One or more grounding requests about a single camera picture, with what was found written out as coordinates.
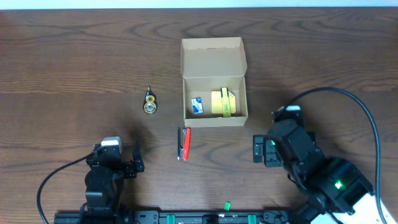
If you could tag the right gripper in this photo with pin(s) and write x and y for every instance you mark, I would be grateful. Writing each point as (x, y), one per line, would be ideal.
(270, 158)

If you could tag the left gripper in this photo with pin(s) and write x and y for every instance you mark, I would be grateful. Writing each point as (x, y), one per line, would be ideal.
(131, 165)

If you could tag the yellow spiral notepad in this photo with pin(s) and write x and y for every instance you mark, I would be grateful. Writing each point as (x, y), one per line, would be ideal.
(216, 102)

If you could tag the yellow highlighter pen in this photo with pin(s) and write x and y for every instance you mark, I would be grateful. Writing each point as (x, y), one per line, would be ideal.
(225, 102)

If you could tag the blue white staples box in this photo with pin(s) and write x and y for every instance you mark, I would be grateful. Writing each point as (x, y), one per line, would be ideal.
(197, 105)

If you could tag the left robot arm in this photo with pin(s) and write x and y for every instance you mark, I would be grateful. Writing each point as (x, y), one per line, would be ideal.
(105, 180)

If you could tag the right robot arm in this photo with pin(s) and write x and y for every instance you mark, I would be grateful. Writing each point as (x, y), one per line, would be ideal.
(335, 189)

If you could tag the red black stapler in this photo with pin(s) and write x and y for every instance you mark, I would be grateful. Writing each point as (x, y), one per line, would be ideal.
(183, 143)

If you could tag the yellow correction tape dispenser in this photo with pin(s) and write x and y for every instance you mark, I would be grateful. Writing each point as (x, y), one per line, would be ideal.
(150, 102)

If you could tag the green tape piece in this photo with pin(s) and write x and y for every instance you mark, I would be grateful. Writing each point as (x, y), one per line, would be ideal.
(227, 206)

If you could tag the open cardboard box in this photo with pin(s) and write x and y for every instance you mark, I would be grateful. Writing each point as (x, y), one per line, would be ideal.
(209, 64)

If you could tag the black mounting rail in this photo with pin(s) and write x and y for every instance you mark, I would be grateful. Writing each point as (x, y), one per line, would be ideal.
(155, 217)

